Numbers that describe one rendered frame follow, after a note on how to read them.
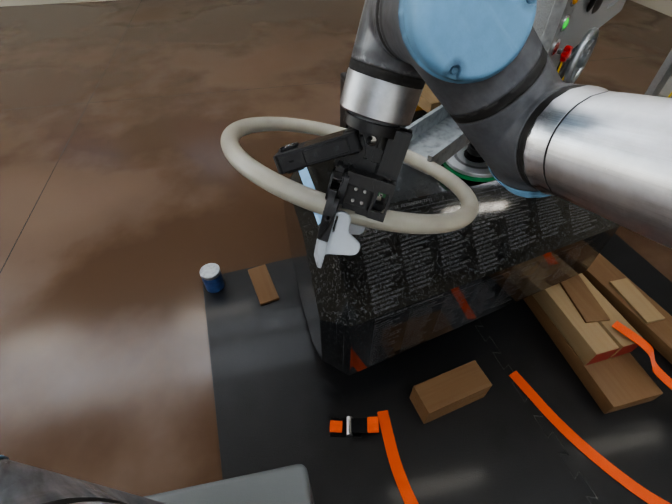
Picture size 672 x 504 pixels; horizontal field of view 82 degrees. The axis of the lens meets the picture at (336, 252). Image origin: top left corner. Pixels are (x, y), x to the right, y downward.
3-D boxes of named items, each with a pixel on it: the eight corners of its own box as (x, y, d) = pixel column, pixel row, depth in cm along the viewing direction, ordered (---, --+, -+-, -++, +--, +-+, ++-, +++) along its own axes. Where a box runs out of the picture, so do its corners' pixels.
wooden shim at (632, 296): (608, 283, 196) (609, 281, 195) (625, 279, 198) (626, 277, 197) (645, 324, 180) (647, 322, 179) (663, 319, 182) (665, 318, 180)
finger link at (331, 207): (326, 245, 49) (345, 179, 47) (314, 241, 49) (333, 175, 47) (330, 236, 54) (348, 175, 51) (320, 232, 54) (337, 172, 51)
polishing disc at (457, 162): (462, 135, 140) (463, 132, 139) (518, 157, 130) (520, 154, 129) (431, 160, 129) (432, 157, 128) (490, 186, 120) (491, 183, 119)
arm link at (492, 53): (579, 40, 28) (496, 31, 39) (505, -118, 23) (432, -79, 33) (475, 132, 31) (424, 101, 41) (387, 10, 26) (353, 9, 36)
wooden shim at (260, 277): (247, 271, 211) (247, 269, 209) (265, 265, 213) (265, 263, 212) (260, 305, 195) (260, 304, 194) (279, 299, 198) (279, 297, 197)
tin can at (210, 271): (220, 294, 200) (214, 279, 190) (202, 291, 201) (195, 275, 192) (228, 280, 206) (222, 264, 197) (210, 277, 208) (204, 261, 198)
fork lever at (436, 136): (497, 72, 132) (502, 56, 128) (553, 89, 123) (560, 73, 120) (374, 150, 96) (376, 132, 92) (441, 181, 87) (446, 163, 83)
